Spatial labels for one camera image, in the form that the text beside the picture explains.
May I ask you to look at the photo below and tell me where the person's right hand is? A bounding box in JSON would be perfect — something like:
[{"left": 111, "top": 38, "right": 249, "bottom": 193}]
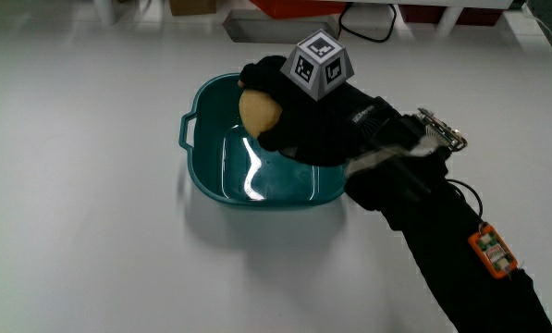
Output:
[{"left": 237, "top": 29, "right": 421, "bottom": 168}]

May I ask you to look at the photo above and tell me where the yellow potato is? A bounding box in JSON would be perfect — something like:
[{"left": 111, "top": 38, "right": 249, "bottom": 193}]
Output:
[{"left": 238, "top": 88, "right": 285, "bottom": 140}]

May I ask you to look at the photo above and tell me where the teal plastic basin plate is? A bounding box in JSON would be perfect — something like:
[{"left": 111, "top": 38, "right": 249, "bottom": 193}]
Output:
[{"left": 178, "top": 72, "right": 350, "bottom": 209}]

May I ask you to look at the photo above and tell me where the person's right forearm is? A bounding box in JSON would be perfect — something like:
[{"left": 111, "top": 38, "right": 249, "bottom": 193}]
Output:
[{"left": 343, "top": 138, "right": 552, "bottom": 333}]

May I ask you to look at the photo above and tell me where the grey metal tray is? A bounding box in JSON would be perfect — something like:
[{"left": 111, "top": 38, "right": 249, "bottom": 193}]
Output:
[{"left": 222, "top": 8, "right": 342, "bottom": 44}]

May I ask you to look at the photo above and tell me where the wrist circuit board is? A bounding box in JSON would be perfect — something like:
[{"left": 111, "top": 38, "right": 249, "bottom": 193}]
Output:
[{"left": 416, "top": 107, "right": 469, "bottom": 153}]

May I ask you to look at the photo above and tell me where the white table leg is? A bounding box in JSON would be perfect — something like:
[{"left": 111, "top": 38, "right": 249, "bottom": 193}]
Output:
[
  {"left": 434, "top": 6, "right": 464, "bottom": 38},
  {"left": 93, "top": 0, "right": 117, "bottom": 27}
]

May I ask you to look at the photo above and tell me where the cardboard box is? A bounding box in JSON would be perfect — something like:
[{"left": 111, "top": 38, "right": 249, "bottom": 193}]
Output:
[{"left": 168, "top": 0, "right": 218, "bottom": 17}]

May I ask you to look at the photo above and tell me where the dark red box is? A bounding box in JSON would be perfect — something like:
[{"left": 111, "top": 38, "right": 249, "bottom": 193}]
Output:
[{"left": 398, "top": 4, "right": 506, "bottom": 27}]

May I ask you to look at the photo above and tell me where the orange sensor module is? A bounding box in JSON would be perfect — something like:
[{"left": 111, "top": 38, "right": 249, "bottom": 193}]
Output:
[{"left": 467, "top": 222, "right": 520, "bottom": 280}]

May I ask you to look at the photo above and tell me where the black power cable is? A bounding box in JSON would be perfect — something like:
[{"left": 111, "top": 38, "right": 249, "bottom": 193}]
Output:
[{"left": 337, "top": 2, "right": 399, "bottom": 44}]

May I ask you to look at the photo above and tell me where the thin black sensor cable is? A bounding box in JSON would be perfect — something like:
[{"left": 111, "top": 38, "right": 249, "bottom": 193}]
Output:
[{"left": 445, "top": 178, "right": 485, "bottom": 221}]

